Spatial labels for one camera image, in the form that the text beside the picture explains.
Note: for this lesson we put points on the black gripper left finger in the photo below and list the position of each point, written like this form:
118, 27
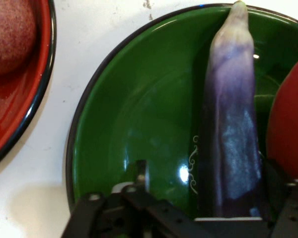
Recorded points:
139, 210

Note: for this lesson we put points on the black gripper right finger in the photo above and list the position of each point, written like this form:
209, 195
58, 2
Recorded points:
293, 210

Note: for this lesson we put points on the long purple eggplant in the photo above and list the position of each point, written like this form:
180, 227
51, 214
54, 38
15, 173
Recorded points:
233, 111

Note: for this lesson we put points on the red tomato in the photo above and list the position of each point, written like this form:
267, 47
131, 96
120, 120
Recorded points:
291, 119

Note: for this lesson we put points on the green plate with black rim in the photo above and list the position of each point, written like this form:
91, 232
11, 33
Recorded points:
144, 111

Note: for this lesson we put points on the red plate with black rim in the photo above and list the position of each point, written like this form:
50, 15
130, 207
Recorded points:
27, 104

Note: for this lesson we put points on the orange mandarin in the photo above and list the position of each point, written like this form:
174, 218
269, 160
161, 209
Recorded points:
5, 39

